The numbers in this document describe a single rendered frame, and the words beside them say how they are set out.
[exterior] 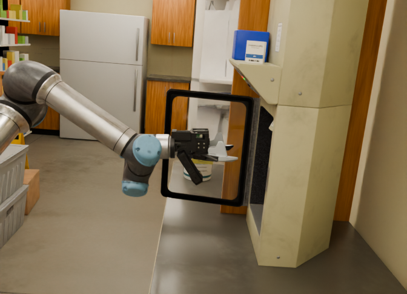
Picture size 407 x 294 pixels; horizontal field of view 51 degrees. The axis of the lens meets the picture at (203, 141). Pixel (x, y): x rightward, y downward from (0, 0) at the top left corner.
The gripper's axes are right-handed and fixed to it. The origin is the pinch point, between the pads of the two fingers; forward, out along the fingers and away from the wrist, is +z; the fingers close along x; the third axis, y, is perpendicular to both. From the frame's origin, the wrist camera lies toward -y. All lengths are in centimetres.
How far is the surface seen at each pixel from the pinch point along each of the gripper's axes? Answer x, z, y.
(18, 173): 183, -146, -67
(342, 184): 23, 42, -17
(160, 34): 508, -65, 42
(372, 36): 23, 47, 36
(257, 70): -14.3, 3.3, 26.3
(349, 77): -3.4, 31.4, 24.0
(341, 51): -8.9, 26.5, 31.5
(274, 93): -14.3, 8.1, 20.5
